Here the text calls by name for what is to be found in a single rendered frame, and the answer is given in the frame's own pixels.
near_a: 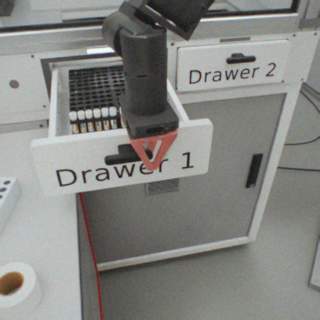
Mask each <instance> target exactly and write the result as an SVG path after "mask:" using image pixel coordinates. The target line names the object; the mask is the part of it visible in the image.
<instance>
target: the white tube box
mask: <svg viewBox="0 0 320 320"><path fill-rule="evenodd" d="M20 194H21V188H20V186H19V183H18V181H17V178H15V177H0V234H1V232H2V230H3V229H4V227H5V225H6V223H7V219H8V218H9V216H10V214H11V212H12V210H13V208H14V207H15V205H16V201H17V199H18V197H19V195H20Z"/></svg>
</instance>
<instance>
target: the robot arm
mask: <svg viewBox="0 0 320 320"><path fill-rule="evenodd" d="M214 1H216V0H129V1H124V2H123V3H122V5H121V6H120V8H119V10H118V11H115V12H113V13H111V14H110V15H109V16H108V17H107V18H105V20H104V22H103V25H102V29H101V33H102V37H103V39H104V41H105V42H106V44H107V45H108V47H109V48H110V49H112V50H113V51H114V52H116V53H117V54H118V55H119V56H120V57H121V59H122V61H123V70H124V85H125V94H121V95H119V103H120V109H121V121H122V123H123V125H124V126H125V127H126V131H127V135H128V138H129V141H130V142H131V145H132V146H133V148H134V150H135V152H136V153H137V154H138V155H139V157H140V158H141V160H142V161H143V163H144V165H145V167H146V168H147V170H149V171H151V170H157V169H158V167H159V165H160V163H161V161H162V159H163V157H164V155H165V153H166V152H167V151H168V149H169V147H170V146H171V145H172V144H173V142H174V140H176V138H177V136H178V131H177V129H178V128H179V117H178V115H177V114H176V112H175V111H174V110H173V109H172V107H171V105H170V104H169V102H168V101H167V50H166V29H168V30H169V31H171V32H173V33H174V34H176V35H177V36H178V37H180V38H183V39H185V40H187V41H189V38H190V37H191V35H192V34H193V32H194V30H195V29H196V28H197V26H198V24H199V22H200V21H201V18H202V17H203V15H204V14H205V13H206V12H207V10H209V8H210V7H211V5H212V4H213V2H214ZM146 5H147V6H148V7H146ZM149 7H150V8H152V9H153V10H154V11H156V12H158V13H159V14H161V15H162V16H159V15H158V14H157V13H155V12H154V11H152V10H151V9H149ZM163 17H165V18H167V19H168V20H169V21H171V22H173V23H174V24H175V25H176V26H174V25H173V24H172V23H170V22H169V21H167V20H166V19H164V18H163ZM156 24H159V25H160V26H157V25H156ZM158 140H162V143H161V146H160V147H159V150H158V152H157V155H156V156H155V158H154V161H153V162H150V161H149V158H148V156H147V155H146V153H145V151H146V150H150V151H151V152H152V153H153V152H154V149H155V147H156V143H157V141H158ZM144 142H149V146H148V148H147V149H145V148H144V145H143V143H144Z"/></svg>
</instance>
